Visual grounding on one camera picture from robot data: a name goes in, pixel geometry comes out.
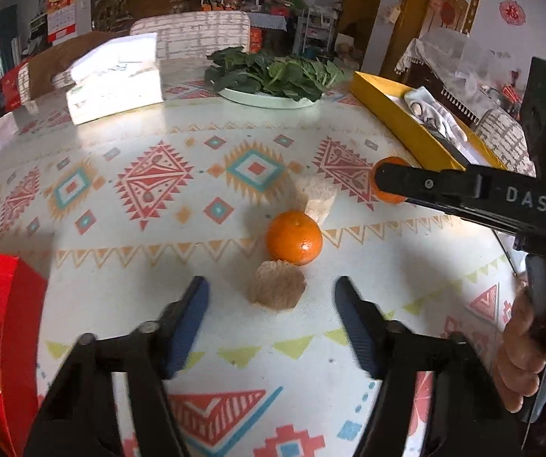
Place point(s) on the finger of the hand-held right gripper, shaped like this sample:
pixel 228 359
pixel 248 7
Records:
pixel 420 183

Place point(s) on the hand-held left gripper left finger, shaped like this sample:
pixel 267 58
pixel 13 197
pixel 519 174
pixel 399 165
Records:
pixel 189 323

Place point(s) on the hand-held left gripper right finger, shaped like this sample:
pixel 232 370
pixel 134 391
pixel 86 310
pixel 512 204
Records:
pixel 356 328

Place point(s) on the small orange mandarin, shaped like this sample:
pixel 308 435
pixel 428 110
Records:
pixel 389 197

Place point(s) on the square rice cake back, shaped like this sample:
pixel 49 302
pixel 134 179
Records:
pixel 319 200

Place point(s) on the large orange mandarin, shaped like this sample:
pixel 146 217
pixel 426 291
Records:
pixel 294 238

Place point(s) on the person's right hand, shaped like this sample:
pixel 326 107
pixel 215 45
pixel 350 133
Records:
pixel 515 342

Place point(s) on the chair with patterned cover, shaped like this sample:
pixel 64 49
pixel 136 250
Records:
pixel 501 135

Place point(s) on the yellow box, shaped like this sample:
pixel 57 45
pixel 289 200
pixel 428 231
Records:
pixel 396 114

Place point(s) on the white cloth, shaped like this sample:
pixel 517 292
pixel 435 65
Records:
pixel 432 109

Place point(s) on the cabinet with lace cover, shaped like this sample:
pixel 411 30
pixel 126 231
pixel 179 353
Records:
pixel 444 57

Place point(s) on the white oval plate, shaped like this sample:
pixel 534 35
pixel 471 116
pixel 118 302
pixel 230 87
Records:
pixel 263 101

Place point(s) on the metal rack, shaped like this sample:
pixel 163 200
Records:
pixel 315 33

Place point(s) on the plate of green spinach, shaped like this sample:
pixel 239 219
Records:
pixel 273 71

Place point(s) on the white tissue box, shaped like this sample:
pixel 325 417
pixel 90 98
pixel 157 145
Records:
pixel 115 76

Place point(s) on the chair with patterned cushion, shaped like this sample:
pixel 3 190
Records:
pixel 192 33

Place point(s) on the brown chair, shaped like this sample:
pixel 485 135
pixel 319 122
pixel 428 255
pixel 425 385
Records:
pixel 53 62

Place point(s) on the red gift box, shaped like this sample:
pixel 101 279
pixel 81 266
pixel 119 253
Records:
pixel 8 88

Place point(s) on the red paper wall decoration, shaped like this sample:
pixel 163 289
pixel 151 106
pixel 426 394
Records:
pixel 512 11

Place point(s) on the red wall calendar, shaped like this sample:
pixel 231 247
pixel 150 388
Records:
pixel 61 4

